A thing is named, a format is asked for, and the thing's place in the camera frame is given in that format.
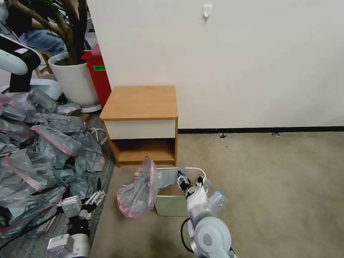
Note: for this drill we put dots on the white pot saucer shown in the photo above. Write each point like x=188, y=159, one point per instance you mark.
x=92, y=108

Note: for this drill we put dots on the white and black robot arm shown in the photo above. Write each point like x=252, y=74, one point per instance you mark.
x=14, y=60

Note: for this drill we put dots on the wooden nightstand white drawer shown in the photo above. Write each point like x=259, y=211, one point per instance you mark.
x=141, y=103

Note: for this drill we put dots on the wooden stool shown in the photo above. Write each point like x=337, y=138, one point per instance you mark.
x=44, y=63

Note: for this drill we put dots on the white round plant pot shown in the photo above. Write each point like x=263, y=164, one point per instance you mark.
x=74, y=80

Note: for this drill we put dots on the small dark floor debris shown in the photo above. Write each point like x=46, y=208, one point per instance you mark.
x=222, y=135
x=276, y=134

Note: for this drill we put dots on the black baseboard strip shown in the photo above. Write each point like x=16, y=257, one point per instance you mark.
x=255, y=130

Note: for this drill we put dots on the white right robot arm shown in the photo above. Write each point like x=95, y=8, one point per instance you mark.
x=209, y=233

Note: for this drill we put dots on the grey floor mat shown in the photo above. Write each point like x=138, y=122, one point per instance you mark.
x=102, y=172

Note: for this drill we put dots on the white curved base shell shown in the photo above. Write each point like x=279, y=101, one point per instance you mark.
x=48, y=87

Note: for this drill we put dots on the white wall hook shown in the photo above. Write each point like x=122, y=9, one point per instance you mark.
x=207, y=10

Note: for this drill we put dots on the brown-trunked indoor tree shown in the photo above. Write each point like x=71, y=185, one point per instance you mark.
x=75, y=32

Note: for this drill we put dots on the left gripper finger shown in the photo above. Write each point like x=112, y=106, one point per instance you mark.
x=85, y=214
x=97, y=196

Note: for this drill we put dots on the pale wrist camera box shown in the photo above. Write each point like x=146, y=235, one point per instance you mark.
x=71, y=206

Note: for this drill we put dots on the red plastic bin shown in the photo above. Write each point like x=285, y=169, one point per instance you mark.
x=98, y=83

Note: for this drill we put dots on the grey garbage bag pink rim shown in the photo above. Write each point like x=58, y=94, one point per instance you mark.
x=61, y=134
x=13, y=133
x=24, y=103
x=24, y=169
x=91, y=156
x=70, y=108
x=75, y=180
x=29, y=207
x=139, y=193

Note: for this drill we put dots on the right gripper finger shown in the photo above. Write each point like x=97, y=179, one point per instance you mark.
x=182, y=179
x=203, y=182

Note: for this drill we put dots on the white rectangular trash can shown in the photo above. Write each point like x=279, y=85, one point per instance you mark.
x=169, y=205

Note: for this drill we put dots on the person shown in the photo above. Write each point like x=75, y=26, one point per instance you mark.
x=40, y=40

